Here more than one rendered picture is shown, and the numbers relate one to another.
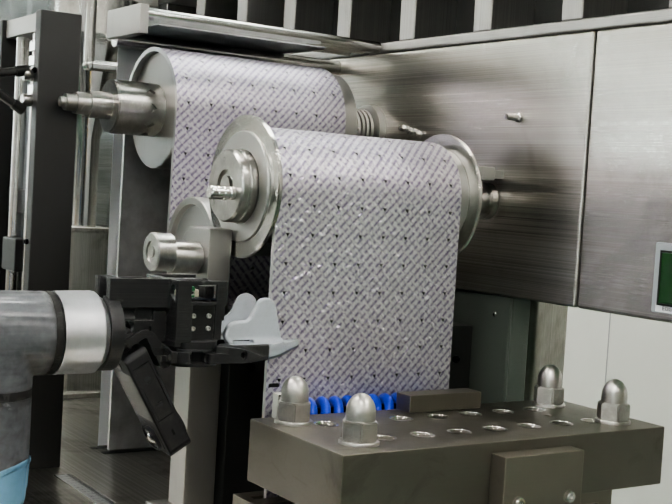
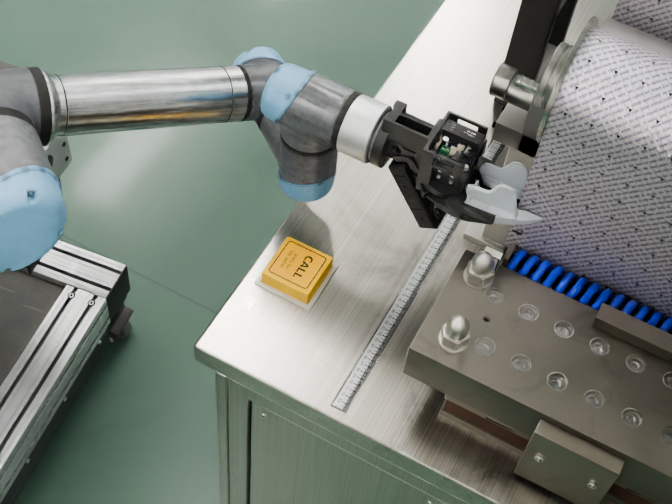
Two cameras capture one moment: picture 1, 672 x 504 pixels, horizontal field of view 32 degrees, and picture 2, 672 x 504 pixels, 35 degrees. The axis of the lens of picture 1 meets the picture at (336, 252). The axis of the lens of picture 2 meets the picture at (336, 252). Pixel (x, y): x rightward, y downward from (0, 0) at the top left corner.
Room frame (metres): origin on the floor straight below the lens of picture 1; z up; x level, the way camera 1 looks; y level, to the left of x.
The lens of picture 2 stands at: (0.55, -0.48, 2.07)
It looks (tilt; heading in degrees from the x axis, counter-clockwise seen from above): 55 degrees down; 56
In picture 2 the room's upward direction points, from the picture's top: 7 degrees clockwise
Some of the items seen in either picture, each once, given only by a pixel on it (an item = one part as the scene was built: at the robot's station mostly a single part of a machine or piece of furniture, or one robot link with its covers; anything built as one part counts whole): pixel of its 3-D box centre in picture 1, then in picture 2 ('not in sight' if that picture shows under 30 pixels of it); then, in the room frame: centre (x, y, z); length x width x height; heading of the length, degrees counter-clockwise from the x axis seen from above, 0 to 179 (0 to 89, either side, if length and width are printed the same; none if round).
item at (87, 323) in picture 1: (74, 331); (369, 128); (1.05, 0.23, 1.11); 0.08 x 0.05 x 0.08; 34
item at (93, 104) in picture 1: (84, 103); not in sight; (1.37, 0.30, 1.34); 0.06 x 0.03 x 0.03; 124
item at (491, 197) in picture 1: (464, 199); not in sight; (1.37, -0.15, 1.25); 0.07 x 0.04 x 0.04; 124
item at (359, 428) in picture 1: (360, 418); (456, 329); (1.03, -0.03, 1.05); 0.04 x 0.04 x 0.04
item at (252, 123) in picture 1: (244, 186); (566, 81); (1.21, 0.10, 1.25); 0.15 x 0.01 x 0.15; 34
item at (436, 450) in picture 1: (463, 452); (590, 385); (1.15, -0.14, 1.00); 0.40 x 0.16 x 0.06; 124
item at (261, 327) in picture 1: (264, 327); (504, 201); (1.14, 0.07, 1.11); 0.09 x 0.03 x 0.06; 123
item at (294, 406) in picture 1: (294, 399); (482, 266); (1.10, 0.03, 1.05); 0.04 x 0.04 x 0.04
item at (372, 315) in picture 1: (364, 325); (615, 240); (1.23, -0.03, 1.11); 0.23 x 0.01 x 0.18; 124
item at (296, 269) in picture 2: not in sight; (297, 269); (0.95, 0.20, 0.91); 0.07 x 0.07 x 0.02; 34
